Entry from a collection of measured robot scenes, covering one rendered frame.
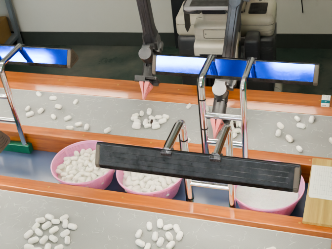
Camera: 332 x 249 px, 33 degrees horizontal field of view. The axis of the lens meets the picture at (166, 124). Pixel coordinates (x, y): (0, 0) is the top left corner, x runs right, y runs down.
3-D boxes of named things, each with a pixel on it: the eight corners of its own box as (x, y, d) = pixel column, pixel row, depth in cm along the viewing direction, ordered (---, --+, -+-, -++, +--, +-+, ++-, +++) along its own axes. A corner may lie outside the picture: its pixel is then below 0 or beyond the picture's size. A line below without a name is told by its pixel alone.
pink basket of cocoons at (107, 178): (72, 154, 244) (68, 137, 238) (130, 161, 236) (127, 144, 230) (44, 196, 224) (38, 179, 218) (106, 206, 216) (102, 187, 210)
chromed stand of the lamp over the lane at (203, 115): (212, 145, 239) (205, 52, 213) (260, 150, 233) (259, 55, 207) (201, 175, 224) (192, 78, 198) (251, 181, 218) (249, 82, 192)
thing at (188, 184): (186, 212, 208) (175, 112, 182) (240, 220, 202) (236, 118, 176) (172, 251, 194) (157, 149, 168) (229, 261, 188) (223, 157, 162)
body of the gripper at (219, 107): (228, 118, 227) (231, 100, 228) (203, 115, 230) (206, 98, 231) (231, 122, 233) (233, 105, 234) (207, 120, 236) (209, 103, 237)
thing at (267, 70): (158, 64, 226) (156, 48, 221) (319, 74, 207) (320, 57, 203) (151, 74, 219) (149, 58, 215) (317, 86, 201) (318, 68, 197)
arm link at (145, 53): (163, 42, 254) (145, 42, 256) (157, 33, 243) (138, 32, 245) (160, 68, 252) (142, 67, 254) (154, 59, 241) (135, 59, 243)
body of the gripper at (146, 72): (155, 80, 245) (158, 64, 247) (133, 78, 248) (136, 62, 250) (159, 85, 251) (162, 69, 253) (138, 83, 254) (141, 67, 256)
